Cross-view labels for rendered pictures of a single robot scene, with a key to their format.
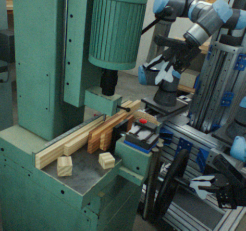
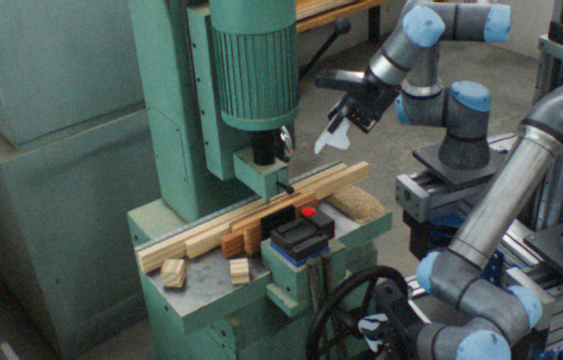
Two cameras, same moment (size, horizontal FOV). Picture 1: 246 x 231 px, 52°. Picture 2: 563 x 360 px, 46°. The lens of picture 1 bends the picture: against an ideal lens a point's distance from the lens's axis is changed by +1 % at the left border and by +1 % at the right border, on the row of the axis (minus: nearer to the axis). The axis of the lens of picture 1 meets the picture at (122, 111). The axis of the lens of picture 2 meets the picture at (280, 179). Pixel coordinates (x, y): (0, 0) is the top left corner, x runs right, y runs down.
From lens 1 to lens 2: 0.79 m
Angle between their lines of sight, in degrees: 26
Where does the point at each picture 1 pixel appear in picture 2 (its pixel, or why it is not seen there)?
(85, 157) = (215, 262)
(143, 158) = (291, 273)
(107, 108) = (259, 186)
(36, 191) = not seen: hidden behind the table
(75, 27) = (200, 62)
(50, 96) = (185, 162)
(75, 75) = (212, 132)
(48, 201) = not seen: hidden behind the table
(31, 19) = (151, 48)
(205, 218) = not seen: outside the picture
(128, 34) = (258, 77)
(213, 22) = (402, 49)
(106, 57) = (234, 111)
